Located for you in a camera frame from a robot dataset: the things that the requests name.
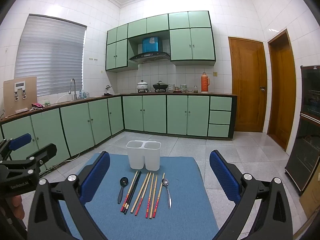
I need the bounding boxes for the green wall cabinets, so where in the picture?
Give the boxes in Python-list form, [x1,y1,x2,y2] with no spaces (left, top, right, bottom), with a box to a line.
[105,11,216,73]

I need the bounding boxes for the black glass-front cabinet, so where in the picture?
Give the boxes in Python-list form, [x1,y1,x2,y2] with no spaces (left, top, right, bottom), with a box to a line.
[285,65,320,196]

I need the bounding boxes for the orange thermos flask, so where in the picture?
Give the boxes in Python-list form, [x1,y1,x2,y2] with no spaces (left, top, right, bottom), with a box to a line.
[201,72,210,94]

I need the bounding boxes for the wooden chopstick with red end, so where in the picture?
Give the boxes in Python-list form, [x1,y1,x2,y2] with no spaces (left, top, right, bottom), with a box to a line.
[135,172,153,216]
[149,174,158,219]
[153,172,166,218]
[146,173,155,219]

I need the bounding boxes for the light wooden chopstick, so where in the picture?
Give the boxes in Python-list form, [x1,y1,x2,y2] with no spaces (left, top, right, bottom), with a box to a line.
[130,172,151,213]

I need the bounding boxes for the black wok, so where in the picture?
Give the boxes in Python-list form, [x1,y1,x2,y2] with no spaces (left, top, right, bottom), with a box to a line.
[153,81,169,92]

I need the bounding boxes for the person's left hand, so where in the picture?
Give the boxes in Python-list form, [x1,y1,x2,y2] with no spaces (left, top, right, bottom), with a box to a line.
[5,194,26,221]

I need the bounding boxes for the metal sink faucet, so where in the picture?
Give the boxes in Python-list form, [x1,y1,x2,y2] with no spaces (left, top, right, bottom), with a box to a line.
[69,78,78,100]

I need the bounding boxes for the black plastic spoon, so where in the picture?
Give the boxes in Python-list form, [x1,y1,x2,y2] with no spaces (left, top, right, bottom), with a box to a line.
[117,177,129,204]

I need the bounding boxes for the white two-compartment utensil holder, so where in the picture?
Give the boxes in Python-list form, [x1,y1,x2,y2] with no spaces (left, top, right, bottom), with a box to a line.
[126,140,162,171]

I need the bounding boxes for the wooden door in frame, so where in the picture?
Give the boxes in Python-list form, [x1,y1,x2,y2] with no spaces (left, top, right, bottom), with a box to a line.
[267,29,297,152]

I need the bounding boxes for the green base kitchen cabinets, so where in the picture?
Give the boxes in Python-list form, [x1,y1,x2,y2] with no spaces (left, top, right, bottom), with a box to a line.
[0,93,239,180]

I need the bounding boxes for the grey window blind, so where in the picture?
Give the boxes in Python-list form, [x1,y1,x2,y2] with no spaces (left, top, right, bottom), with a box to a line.
[14,14,87,97]

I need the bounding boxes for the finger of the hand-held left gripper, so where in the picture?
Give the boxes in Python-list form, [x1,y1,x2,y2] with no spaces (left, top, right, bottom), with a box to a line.
[5,143,57,172]
[0,133,32,162]

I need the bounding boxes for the brown chopstick with red end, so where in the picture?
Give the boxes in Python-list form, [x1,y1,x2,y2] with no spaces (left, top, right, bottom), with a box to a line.
[121,170,138,212]

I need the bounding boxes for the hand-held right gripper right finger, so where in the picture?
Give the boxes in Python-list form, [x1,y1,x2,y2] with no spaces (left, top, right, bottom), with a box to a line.
[209,150,293,240]

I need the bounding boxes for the metal spoon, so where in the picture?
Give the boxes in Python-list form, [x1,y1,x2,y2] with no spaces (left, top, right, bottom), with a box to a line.
[161,178,172,209]

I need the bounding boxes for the black chopstick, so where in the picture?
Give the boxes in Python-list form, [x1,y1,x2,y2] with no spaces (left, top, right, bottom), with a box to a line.
[123,171,140,213]
[124,171,142,215]

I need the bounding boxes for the wooden door with handle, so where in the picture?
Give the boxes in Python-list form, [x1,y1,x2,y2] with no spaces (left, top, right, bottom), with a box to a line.
[228,36,268,133]

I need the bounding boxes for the blue table mat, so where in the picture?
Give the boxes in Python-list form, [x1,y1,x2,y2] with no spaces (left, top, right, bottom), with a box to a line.
[59,154,219,240]

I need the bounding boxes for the cardboard box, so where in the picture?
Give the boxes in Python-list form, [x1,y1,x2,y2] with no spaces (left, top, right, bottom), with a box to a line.
[299,180,320,218]

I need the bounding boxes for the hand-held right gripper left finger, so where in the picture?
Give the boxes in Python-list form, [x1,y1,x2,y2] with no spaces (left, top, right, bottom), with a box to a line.
[27,151,111,240]

